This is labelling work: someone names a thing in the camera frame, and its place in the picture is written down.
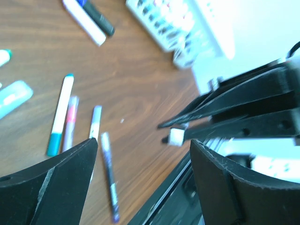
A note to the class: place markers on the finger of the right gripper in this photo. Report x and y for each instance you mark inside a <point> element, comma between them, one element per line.
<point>260,91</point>
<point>272,125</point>

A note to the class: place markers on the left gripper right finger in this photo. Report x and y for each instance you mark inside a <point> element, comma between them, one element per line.
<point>231,194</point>

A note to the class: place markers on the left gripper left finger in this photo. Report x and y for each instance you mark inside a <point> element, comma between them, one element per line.
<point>52,192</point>

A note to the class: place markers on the black capped white marker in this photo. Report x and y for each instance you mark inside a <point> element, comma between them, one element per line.
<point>176,137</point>

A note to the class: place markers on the purple black highlighter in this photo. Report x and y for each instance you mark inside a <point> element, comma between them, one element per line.
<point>102,22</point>

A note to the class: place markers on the pink highlighter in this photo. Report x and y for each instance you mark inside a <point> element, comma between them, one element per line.
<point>85,21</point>

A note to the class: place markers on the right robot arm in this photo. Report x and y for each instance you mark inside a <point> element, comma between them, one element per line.
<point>275,157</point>

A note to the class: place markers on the pink clear pen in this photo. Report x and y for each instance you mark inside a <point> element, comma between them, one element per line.
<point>70,123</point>

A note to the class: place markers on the dark purple pen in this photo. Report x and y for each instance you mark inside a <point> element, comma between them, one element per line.
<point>106,151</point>

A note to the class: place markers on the teal capped white marker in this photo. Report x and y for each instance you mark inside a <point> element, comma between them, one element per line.
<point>60,115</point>

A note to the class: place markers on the lilac capped white marker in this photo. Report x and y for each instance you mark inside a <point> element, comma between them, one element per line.
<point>95,122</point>

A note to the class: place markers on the white laundry basket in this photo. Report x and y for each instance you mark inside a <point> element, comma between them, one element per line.
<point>190,29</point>

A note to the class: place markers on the light blue highlighter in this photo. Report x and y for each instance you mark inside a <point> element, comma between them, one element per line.
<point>14,95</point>

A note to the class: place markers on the green capped white marker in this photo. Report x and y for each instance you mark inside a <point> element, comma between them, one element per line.
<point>5,56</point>

